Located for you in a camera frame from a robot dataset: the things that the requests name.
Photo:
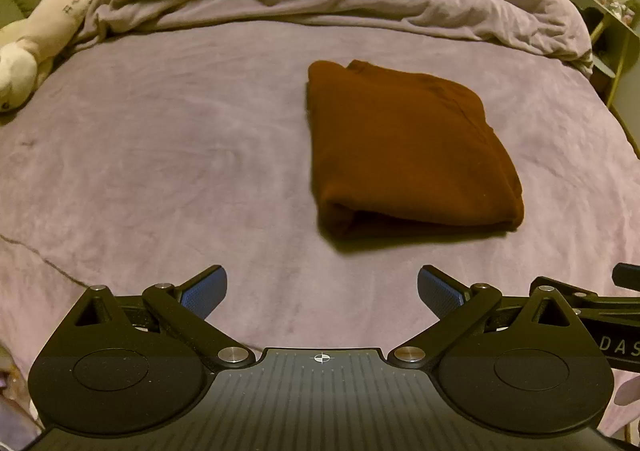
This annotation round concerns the yellow-legged side table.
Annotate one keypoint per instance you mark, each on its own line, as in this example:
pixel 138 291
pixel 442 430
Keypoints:
pixel 620 38

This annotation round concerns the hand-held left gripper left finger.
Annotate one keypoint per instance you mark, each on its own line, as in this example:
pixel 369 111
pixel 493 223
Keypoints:
pixel 205 292

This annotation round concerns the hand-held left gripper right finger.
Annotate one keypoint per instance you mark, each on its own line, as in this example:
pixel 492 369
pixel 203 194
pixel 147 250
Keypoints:
pixel 440 292

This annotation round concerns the purple bed sheet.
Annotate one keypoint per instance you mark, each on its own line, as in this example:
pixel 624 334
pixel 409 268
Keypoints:
pixel 165 156

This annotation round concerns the cream long plush toy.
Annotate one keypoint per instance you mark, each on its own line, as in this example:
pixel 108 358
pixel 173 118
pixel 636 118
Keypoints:
pixel 55 16

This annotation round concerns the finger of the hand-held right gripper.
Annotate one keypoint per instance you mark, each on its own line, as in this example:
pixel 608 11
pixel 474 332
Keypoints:
pixel 600 300
pixel 629 275

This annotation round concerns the brown t-shirt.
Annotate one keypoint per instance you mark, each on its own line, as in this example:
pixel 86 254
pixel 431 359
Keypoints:
pixel 405 146

